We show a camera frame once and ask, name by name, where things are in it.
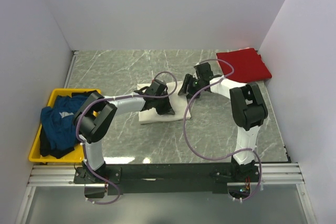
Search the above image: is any white t shirt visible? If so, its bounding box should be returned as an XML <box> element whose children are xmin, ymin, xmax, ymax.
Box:
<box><xmin>139</xmin><ymin>81</ymin><xmax>188</xmax><ymax>124</ymax></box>

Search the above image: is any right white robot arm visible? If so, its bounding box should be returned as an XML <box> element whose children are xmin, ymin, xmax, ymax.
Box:
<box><xmin>178</xmin><ymin>62</ymin><xmax>268</xmax><ymax>180</ymax></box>

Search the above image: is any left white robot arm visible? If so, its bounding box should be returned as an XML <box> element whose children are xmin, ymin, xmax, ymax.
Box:
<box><xmin>73</xmin><ymin>79</ymin><xmax>175</xmax><ymax>177</ymax></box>

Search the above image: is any folded red t shirt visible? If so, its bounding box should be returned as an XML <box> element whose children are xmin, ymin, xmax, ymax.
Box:
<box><xmin>216</xmin><ymin>48</ymin><xmax>272</xmax><ymax>83</ymax></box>

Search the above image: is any black base bar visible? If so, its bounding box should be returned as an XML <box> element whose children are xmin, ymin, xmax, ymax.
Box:
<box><xmin>73</xmin><ymin>163</ymin><xmax>262</xmax><ymax>199</ymax></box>

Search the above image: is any yellow plastic bin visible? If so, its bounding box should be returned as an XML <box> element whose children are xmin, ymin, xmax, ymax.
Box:
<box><xmin>28</xmin><ymin>89</ymin><xmax>101</xmax><ymax>164</ymax></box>

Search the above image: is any blue t shirt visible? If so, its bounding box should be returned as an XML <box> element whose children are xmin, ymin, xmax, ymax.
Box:
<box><xmin>40</xmin><ymin>95</ymin><xmax>87</xmax><ymax>151</ymax></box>

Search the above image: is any black garment in bin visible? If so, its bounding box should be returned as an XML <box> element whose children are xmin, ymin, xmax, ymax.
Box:
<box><xmin>39</xmin><ymin>91</ymin><xmax>93</xmax><ymax>158</ymax></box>

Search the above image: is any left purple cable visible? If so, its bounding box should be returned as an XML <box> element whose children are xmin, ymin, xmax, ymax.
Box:
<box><xmin>75</xmin><ymin>71</ymin><xmax>178</xmax><ymax>205</ymax></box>

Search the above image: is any purple cable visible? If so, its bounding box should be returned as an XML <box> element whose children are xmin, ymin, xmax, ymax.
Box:
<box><xmin>75</xmin><ymin>71</ymin><xmax>178</xmax><ymax>205</ymax></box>
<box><xmin>183</xmin><ymin>59</ymin><xmax>263</xmax><ymax>203</ymax></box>

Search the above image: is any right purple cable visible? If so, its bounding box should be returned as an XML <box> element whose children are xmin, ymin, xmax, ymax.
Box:
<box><xmin>183</xmin><ymin>59</ymin><xmax>263</xmax><ymax>203</ymax></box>

